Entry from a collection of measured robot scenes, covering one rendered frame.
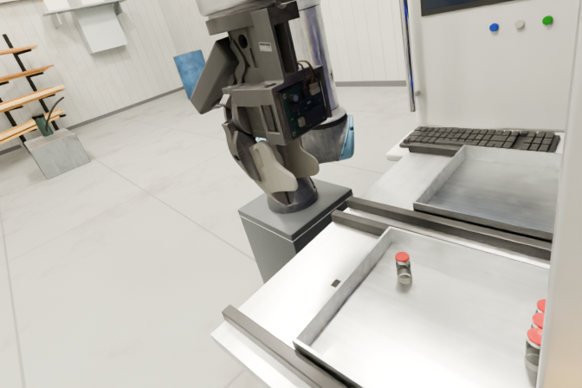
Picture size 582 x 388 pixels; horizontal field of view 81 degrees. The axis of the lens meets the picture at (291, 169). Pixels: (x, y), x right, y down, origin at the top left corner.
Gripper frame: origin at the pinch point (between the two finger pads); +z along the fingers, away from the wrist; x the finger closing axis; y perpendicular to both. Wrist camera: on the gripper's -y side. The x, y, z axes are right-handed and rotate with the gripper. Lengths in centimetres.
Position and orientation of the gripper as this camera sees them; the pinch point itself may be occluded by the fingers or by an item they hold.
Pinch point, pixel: (281, 193)
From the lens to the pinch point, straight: 41.0
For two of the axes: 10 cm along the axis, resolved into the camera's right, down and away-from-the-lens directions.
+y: 7.1, 1.4, -6.9
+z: 2.3, 8.8, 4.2
